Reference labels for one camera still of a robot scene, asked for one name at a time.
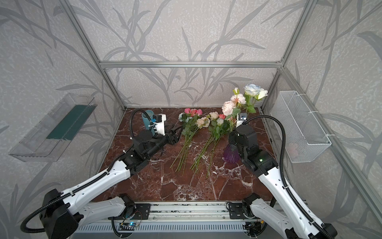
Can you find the cream peach flower stem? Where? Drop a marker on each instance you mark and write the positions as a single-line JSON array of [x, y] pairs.
[[202, 122]]

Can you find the peach carnation stem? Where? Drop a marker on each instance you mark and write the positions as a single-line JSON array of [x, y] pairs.
[[232, 107]]

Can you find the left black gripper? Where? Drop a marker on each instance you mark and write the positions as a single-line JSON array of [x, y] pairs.
[[172, 136]]

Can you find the clear plastic wall tray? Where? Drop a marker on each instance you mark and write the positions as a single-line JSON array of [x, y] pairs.
[[47, 141]]

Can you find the pink white rose bunch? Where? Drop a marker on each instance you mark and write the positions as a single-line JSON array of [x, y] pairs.
[[218, 128]]

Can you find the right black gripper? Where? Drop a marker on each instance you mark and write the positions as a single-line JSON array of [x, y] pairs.
[[237, 131]]

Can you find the teal ceramic vase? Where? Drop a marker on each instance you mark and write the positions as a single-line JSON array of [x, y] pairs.
[[146, 117]]

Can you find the white rose stem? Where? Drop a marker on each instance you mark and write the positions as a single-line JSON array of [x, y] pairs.
[[253, 93]]

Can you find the blue purple glass vase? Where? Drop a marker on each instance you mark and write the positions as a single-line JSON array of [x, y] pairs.
[[231, 154]]

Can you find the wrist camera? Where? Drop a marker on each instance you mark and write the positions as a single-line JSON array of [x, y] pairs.
[[158, 123], [241, 118]]

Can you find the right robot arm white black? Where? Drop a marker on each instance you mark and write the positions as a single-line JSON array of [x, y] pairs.
[[280, 185]]

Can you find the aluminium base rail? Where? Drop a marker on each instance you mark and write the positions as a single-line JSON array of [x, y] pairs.
[[207, 217]]

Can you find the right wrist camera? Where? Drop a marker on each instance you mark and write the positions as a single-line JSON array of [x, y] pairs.
[[241, 118]]

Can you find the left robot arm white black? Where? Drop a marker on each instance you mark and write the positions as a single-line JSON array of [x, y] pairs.
[[62, 213]]

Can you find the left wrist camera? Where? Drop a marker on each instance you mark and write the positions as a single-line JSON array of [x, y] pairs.
[[158, 123]]

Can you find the white wire mesh basket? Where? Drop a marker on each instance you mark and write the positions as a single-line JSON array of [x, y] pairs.
[[305, 137]]

